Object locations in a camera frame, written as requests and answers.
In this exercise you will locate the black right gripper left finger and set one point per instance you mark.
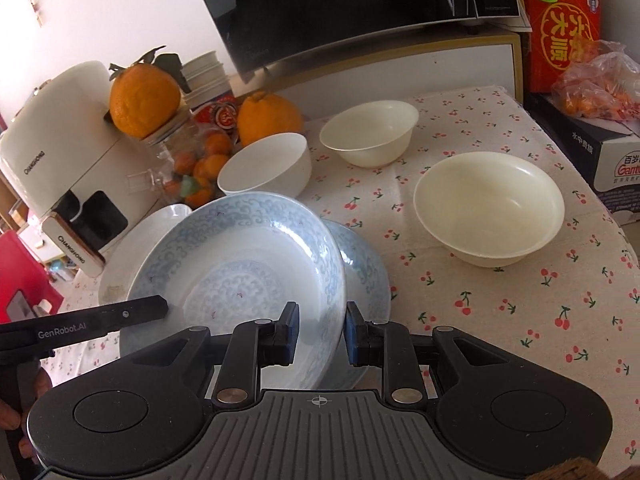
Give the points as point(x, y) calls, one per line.
point(251, 347)

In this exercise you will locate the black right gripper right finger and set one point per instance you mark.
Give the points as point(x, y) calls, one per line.
point(387, 346)

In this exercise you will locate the blue patterned plate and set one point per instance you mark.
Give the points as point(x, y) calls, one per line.
point(242, 258)
point(368, 285)

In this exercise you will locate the large cream bowl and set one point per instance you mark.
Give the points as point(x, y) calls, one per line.
point(489, 209)

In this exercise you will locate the person's left hand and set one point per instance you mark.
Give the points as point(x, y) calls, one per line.
point(12, 420)

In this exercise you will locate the smartphone on stand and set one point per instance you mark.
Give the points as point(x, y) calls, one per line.
point(18, 309)

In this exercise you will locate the red plastic chair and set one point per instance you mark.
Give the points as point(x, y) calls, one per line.
point(20, 271)

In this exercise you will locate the white air fryer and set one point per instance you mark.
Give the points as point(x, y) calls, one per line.
point(74, 169)

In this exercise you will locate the white ceramic bowl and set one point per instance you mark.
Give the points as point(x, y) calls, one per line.
point(278, 164)

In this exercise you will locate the cherry print tablecloth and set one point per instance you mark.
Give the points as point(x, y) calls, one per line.
point(572, 307)

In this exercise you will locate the glass jar with fruit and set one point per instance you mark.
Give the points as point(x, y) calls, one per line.
point(187, 157)

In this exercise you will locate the small cream bowl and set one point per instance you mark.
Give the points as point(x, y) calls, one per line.
point(371, 135)

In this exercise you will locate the large orange on table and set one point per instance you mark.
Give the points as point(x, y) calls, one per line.
point(264, 114)

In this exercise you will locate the stack of white cups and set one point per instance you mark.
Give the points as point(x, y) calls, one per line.
point(206, 79)

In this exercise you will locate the large orange on jar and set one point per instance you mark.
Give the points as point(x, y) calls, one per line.
point(146, 94)

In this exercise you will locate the dark cardboard box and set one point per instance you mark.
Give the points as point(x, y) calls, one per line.
point(604, 152)

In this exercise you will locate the wooden white cabinet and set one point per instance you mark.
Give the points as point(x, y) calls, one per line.
point(392, 67)

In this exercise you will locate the black microwave oven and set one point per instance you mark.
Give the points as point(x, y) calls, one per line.
point(360, 0)

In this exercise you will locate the plastic bag of fruit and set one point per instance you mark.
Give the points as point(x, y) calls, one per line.
point(601, 82)

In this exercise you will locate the red gift box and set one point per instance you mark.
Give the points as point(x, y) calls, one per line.
point(550, 46)

